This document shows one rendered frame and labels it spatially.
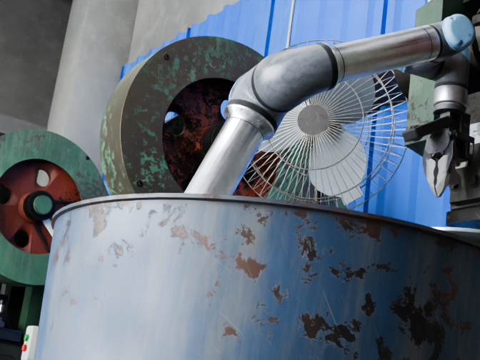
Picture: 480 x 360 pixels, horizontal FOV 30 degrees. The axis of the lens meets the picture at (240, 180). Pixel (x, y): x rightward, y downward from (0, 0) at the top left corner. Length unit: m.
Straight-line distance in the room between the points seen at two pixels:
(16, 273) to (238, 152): 3.05
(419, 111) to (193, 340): 1.69
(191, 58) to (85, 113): 3.90
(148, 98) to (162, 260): 2.55
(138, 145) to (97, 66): 4.21
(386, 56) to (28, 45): 7.29
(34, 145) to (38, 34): 4.27
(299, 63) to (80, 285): 1.12
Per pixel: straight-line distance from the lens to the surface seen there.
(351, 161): 2.81
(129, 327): 0.63
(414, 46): 1.88
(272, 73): 1.75
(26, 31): 8.99
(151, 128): 3.14
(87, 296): 0.67
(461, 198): 2.08
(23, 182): 4.86
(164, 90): 3.20
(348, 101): 2.90
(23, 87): 8.82
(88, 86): 7.21
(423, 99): 2.25
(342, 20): 4.89
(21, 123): 7.36
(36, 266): 4.76
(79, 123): 7.10
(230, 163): 1.76
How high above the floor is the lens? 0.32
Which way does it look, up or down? 16 degrees up
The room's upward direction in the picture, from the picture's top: 8 degrees clockwise
